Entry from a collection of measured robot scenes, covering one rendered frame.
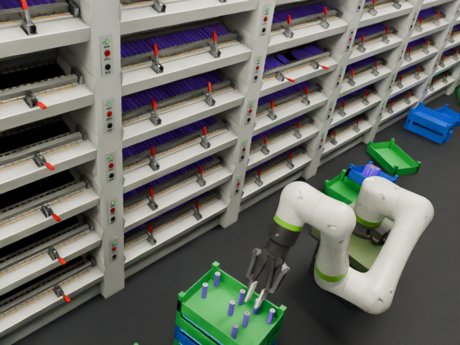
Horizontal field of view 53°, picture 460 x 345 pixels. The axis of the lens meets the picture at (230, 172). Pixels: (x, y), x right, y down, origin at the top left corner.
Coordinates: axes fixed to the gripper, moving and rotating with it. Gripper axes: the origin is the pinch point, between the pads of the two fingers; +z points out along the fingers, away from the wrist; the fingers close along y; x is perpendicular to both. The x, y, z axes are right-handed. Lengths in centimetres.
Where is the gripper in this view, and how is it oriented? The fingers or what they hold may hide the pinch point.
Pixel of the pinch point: (255, 295)
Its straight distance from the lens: 154.5
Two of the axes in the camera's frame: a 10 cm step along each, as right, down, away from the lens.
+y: -8.0, -4.3, 4.3
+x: -4.9, 0.4, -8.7
